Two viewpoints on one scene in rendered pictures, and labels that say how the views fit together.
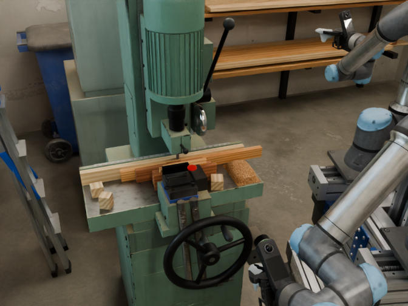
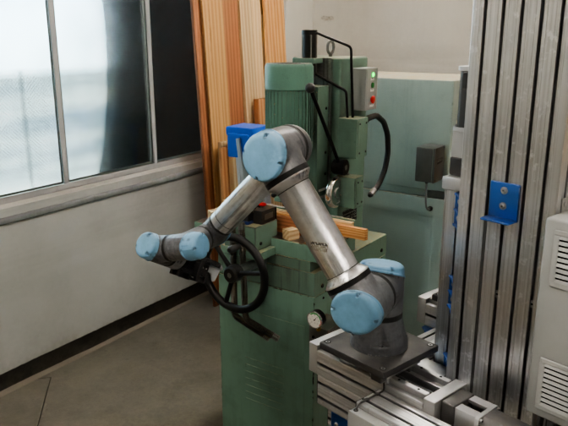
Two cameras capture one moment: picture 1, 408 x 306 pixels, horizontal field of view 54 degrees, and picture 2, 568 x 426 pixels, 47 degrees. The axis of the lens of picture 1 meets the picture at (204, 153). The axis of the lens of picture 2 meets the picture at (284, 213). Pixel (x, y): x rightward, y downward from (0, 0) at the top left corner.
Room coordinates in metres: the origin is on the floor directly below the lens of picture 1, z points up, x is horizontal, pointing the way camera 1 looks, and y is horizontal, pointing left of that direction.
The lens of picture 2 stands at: (-0.22, -1.84, 1.61)
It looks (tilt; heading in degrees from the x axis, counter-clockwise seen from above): 15 degrees down; 54
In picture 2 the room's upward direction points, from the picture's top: straight up
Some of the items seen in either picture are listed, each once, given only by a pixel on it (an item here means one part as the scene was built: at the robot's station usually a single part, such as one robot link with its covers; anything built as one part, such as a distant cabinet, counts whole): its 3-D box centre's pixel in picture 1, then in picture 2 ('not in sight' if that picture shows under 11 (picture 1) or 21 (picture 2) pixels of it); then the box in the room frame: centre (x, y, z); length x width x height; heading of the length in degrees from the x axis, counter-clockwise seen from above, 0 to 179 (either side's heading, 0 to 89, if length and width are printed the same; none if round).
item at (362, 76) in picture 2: not in sight; (364, 88); (1.55, 0.07, 1.40); 0.10 x 0.06 x 0.16; 20
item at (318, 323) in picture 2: (261, 244); (317, 320); (1.09, -0.22, 0.65); 0.06 x 0.04 x 0.08; 110
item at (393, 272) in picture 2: not in sight; (380, 285); (0.90, -0.71, 0.98); 0.13 x 0.12 x 0.14; 27
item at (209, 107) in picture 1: (202, 113); (349, 190); (1.43, 0.01, 1.02); 0.09 x 0.07 x 0.12; 110
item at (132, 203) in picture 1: (176, 196); (264, 237); (1.09, 0.09, 0.87); 0.61 x 0.30 x 0.06; 110
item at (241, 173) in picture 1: (241, 169); not in sight; (1.19, -0.14, 0.92); 0.14 x 0.09 x 0.04; 20
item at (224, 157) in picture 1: (194, 163); (303, 222); (1.22, 0.03, 0.92); 0.54 x 0.02 x 0.04; 110
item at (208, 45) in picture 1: (199, 60); (353, 137); (1.45, 0.02, 1.23); 0.09 x 0.08 x 0.15; 20
